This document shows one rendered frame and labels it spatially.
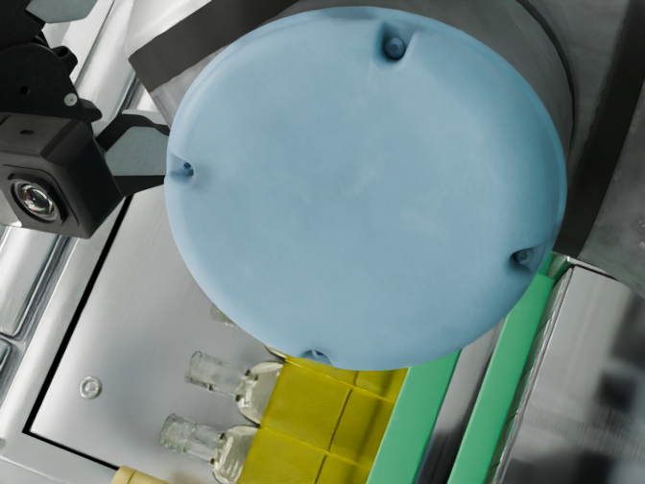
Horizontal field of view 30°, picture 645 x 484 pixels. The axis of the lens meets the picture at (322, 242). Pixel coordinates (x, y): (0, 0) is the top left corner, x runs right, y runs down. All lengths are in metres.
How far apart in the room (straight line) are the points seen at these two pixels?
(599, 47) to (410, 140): 0.17
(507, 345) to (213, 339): 0.37
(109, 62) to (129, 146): 0.70
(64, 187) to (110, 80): 0.80
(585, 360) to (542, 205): 0.55
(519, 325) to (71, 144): 0.50
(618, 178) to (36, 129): 0.23
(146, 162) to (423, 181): 0.27
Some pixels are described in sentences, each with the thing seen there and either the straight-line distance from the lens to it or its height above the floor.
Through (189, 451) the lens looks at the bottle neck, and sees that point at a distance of 1.03.
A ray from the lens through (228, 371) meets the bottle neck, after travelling 1.03.
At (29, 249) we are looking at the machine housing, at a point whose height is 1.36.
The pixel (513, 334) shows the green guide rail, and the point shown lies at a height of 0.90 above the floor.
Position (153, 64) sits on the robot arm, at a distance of 0.38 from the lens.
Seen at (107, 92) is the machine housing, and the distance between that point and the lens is 1.27.
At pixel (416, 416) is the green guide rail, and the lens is 0.89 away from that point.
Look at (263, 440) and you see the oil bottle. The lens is 1.00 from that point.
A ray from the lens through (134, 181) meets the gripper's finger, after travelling 0.60.
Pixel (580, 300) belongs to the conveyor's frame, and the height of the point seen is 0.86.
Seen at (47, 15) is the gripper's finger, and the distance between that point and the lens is 0.55.
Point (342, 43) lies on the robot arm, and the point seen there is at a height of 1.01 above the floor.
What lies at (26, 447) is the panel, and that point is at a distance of 1.19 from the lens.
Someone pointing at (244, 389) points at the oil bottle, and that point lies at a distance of 1.02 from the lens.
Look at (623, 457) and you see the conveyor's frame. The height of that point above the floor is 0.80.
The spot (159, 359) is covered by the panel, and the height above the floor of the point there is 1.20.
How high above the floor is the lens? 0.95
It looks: 7 degrees up
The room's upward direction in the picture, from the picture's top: 70 degrees counter-clockwise
